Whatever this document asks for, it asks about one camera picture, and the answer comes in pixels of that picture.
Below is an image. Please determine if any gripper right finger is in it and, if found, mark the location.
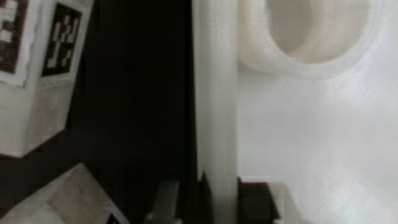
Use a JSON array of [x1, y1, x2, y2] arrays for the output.
[[238, 181, 280, 224]]

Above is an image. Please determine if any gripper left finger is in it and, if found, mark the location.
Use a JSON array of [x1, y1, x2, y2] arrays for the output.
[[142, 181, 181, 224]]

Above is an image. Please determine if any white square table top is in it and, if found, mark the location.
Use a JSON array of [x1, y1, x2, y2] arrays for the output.
[[192, 0, 398, 224]]

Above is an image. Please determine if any white table leg with tag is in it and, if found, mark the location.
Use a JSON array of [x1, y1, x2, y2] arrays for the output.
[[0, 0, 94, 158]]

